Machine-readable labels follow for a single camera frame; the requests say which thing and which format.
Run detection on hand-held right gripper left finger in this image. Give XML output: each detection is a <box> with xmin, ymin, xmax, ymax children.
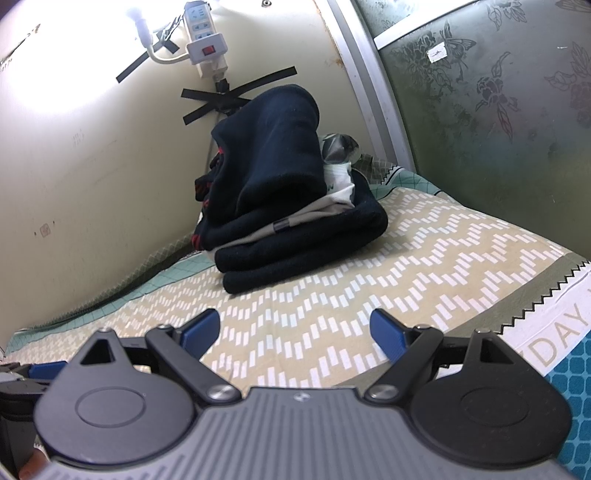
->
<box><xmin>68</xmin><ymin>308</ymin><xmax>243</xmax><ymax>408</ymax></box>

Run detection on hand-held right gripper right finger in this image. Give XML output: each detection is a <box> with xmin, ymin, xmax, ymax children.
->
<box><xmin>364</xmin><ymin>308</ymin><xmax>521</xmax><ymax>407</ymax></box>

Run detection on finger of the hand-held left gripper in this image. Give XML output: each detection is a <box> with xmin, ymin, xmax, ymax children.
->
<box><xmin>17</xmin><ymin>361</ymin><xmax>69</xmax><ymax>394</ymax></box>

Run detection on navy red white patterned sweater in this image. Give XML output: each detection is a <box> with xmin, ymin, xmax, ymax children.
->
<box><xmin>191</xmin><ymin>84</ymin><xmax>325</xmax><ymax>252</ymax></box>

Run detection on person's left hand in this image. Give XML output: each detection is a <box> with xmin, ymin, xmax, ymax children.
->
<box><xmin>18</xmin><ymin>450</ymin><xmax>51</xmax><ymax>480</ymax></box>

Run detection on beige chevron bed sheet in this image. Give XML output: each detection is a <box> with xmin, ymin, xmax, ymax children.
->
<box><xmin>0</xmin><ymin>185</ymin><xmax>591</xmax><ymax>480</ymax></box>

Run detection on teal quilted mattress cover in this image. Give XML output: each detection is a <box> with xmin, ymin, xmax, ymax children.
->
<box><xmin>0</xmin><ymin>152</ymin><xmax>458</xmax><ymax>356</ymax></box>

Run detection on folded navy garment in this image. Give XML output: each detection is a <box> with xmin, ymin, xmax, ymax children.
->
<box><xmin>213</xmin><ymin>171</ymin><xmax>389</xmax><ymax>295</ymax></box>

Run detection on clear plastic bag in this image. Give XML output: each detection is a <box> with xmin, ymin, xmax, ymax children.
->
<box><xmin>320</xmin><ymin>132</ymin><xmax>362</xmax><ymax>168</ymax></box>

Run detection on frosted floral window glass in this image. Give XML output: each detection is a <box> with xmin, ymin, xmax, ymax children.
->
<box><xmin>355</xmin><ymin>0</ymin><xmax>591</xmax><ymax>259</ymax></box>

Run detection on black tape cross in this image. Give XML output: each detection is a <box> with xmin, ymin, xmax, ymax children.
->
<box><xmin>181</xmin><ymin>66</ymin><xmax>297</xmax><ymax>126</ymax></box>

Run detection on black tape strips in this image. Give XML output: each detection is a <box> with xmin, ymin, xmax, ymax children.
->
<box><xmin>115</xmin><ymin>14</ymin><xmax>182</xmax><ymax>84</ymax></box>

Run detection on white power strip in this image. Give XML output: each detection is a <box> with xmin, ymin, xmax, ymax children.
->
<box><xmin>185</xmin><ymin>0</ymin><xmax>230</xmax><ymax>79</ymax></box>

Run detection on white light bulb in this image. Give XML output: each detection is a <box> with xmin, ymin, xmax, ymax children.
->
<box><xmin>124</xmin><ymin>4</ymin><xmax>155</xmax><ymax>49</ymax></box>

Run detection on aluminium window frame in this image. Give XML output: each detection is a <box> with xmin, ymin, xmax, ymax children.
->
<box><xmin>314</xmin><ymin>0</ymin><xmax>416</xmax><ymax>171</ymax></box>

